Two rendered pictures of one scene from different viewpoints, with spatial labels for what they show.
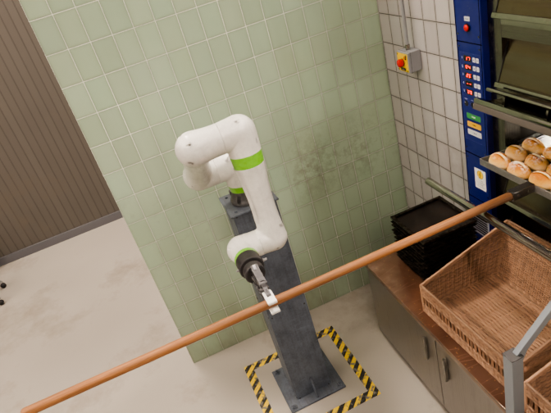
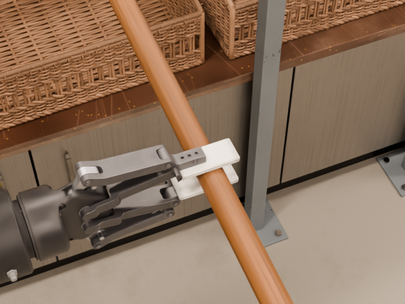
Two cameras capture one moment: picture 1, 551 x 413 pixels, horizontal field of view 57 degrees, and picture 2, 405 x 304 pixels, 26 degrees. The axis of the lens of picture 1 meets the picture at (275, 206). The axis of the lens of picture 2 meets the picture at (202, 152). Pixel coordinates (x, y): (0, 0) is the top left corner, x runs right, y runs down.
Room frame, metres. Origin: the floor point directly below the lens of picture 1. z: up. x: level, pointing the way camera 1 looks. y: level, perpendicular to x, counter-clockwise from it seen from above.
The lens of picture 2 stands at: (1.39, 0.66, 1.96)
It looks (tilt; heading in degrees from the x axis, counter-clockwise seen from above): 53 degrees down; 259
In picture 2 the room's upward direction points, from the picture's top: straight up
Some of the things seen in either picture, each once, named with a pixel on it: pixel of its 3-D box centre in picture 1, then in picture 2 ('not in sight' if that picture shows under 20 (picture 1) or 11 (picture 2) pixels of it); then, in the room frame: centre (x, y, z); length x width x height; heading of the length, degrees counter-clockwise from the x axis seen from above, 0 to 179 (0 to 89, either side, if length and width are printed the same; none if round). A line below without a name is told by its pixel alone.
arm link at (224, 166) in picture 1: (234, 168); not in sight; (2.00, 0.12, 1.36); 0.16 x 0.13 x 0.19; 100
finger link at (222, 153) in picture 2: (269, 297); (204, 159); (1.28, 0.10, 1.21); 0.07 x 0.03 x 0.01; 11
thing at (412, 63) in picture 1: (408, 60); not in sight; (2.40, -0.82, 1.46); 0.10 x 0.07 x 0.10; 11
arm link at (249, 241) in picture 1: (244, 251); not in sight; (1.61, 0.16, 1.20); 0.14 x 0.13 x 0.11; 11
